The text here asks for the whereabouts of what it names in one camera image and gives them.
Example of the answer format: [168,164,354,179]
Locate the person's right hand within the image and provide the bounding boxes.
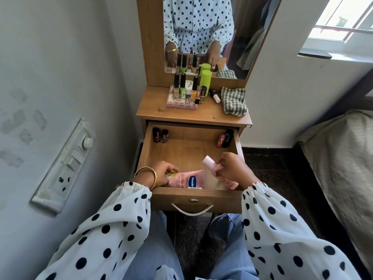
[217,152,260,190]

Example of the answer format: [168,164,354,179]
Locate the person's left hand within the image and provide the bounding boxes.
[149,161,180,189]

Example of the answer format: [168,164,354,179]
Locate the pink bottle with white cap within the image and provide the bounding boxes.
[202,155,240,191]

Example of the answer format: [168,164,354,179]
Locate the pink lotion tube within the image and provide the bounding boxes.
[165,170,206,190]

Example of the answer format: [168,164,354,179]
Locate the person's left forearm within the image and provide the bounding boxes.
[35,168,158,280]

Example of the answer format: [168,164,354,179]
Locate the person's right forearm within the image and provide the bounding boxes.
[240,180,362,280]

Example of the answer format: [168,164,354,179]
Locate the black cosmetic tube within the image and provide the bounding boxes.
[221,129,235,149]

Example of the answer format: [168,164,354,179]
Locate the gold bangle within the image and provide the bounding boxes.
[133,166,158,191]

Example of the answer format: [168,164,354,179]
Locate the wooden drawer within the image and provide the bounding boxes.
[137,121,245,215]

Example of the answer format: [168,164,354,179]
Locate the green checked cloth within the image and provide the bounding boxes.
[220,86,248,118]

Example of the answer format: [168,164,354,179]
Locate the wooden dressing table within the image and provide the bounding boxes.
[136,0,284,152]

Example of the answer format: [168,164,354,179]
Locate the pink cosmetics box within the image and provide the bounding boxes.
[166,86,199,111]

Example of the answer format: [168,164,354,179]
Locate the orange nail polish bottle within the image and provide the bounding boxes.
[191,75,199,103]

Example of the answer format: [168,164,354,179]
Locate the green spray can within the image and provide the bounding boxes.
[199,69,213,97]

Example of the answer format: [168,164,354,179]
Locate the green nail polish bottle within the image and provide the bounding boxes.
[179,73,187,100]

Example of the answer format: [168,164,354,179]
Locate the person's blue jeans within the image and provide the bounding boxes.
[122,211,260,280]

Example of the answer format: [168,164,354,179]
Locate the beige bed cover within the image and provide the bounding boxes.
[297,109,373,273]

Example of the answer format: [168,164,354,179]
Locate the dressing table mirror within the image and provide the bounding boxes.
[162,0,284,81]

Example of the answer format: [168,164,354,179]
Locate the dark window ledge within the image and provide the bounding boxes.
[297,48,333,60]

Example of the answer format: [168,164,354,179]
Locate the window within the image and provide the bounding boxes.
[307,0,373,43]

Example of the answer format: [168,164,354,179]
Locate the metal drawer handle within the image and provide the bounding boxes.
[171,203,214,217]

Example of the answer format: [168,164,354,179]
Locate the white wall switchboard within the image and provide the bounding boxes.
[31,117,96,214]

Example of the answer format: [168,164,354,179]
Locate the dark bed frame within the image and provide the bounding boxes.
[320,69,373,121]

